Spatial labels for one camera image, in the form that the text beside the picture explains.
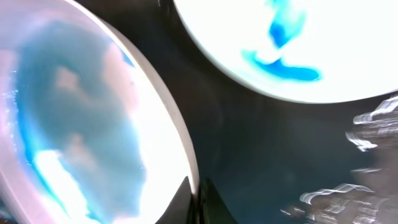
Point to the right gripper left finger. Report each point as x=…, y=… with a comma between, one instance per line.
x=182, y=207

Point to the white plate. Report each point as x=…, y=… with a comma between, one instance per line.
x=89, y=131
x=322, y=51

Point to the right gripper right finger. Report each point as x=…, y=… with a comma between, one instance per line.
x=212, y=209

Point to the large dark metal tray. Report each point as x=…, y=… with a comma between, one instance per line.
x=271, y=161

